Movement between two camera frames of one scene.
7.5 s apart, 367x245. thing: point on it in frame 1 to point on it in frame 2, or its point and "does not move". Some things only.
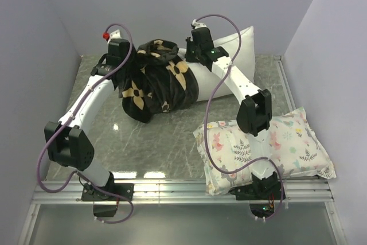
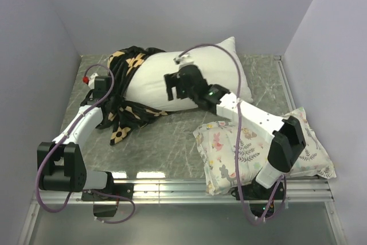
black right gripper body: [191, 53] to [183, 93]
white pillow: [209, 80] to [219, 63]
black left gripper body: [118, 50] to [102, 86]
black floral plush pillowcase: [153, 82] to [118, 116]
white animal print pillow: [225, 152] does not move
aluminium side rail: [285, 82] does not move
